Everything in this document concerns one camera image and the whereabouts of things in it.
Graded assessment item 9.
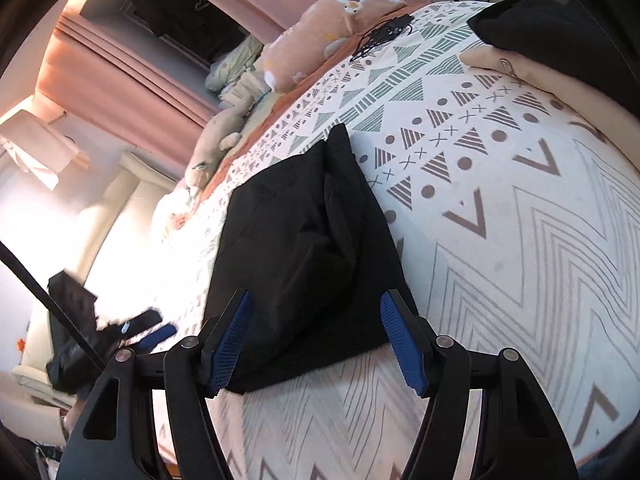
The black jacket yellow logo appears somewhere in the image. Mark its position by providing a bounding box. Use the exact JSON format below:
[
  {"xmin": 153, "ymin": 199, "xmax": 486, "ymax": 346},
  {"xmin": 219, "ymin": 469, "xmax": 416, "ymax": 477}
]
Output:
[{"xmin": 205, "ymin": 124, "xmax": 416, "ymax": 394}]

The cream padded headboard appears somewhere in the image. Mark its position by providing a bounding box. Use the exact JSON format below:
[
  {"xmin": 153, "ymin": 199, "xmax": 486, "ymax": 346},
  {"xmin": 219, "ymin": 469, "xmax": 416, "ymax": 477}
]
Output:
[{"xmin": 11, "ymin": 152, "xmax": 176, "ymax": 408}]

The patterned white bedspread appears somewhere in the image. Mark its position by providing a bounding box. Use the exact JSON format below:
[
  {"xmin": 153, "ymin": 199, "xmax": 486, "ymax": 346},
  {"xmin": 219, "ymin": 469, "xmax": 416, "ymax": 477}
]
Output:
[{"xmin": 81, "ymin": 0, "xmax": 640, "ymax": 480}]

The hanging cream garment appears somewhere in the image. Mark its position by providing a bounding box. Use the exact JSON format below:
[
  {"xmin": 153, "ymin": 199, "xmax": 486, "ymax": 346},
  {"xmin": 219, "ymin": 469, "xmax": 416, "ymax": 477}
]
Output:
[{"xmin": 1, "ymin": 110, "xmax": 90, "ymax": 191}]

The beige plush animal toy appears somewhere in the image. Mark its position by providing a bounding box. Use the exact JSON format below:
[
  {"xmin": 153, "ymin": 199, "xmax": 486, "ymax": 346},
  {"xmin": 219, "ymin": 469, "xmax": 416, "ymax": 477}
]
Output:
[{"xmin": 183, "ymin": 96, "xmax": 255, "ymax": 196}]

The left pink curtain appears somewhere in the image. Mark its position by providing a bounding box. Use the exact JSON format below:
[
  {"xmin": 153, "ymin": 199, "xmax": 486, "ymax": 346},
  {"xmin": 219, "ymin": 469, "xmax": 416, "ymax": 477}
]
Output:
[{"xmin": 37, "ymin": 11, "xmax": 215, "ymax": 168}]

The folded beige garment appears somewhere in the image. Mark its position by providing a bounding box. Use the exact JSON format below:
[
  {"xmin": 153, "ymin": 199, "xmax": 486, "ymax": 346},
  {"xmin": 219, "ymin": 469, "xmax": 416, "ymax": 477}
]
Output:
[{"xmin": 460, "ymin": 46, "xmax": 640, "ymax": 169}]

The green floral pillow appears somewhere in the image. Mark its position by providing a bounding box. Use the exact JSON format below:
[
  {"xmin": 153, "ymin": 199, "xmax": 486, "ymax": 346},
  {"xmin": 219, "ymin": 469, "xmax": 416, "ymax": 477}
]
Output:
[{"xmin": 205, "ymin": 35, "xmax": 264, "ymax": 94}]

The pink plush animal pillow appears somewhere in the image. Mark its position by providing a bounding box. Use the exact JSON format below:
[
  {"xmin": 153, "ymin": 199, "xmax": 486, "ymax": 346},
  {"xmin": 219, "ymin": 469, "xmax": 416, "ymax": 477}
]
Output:
[{"xmin": 260, "ymin": 0, "xmax": 406, "ymax": 93}]

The folded black garment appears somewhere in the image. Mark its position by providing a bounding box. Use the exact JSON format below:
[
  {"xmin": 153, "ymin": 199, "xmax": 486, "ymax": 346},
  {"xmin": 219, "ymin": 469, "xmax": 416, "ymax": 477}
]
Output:
[{"xmin": 468, "ymin": 0, "xmax": 639, "ymax": 116}]

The black camera cable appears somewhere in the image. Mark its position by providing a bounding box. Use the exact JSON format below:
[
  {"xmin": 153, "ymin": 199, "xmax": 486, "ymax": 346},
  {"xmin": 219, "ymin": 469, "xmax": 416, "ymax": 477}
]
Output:
[{"xmin": 0, "ymin": 239, "xmax": 109, "ymax": 373}]

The black tangled cable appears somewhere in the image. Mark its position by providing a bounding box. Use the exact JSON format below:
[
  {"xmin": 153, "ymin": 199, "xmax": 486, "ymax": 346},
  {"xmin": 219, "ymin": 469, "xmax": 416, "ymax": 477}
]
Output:
[{"xmin": 349, "ymin": 13, "xmax": 417, "ymax": 61}]

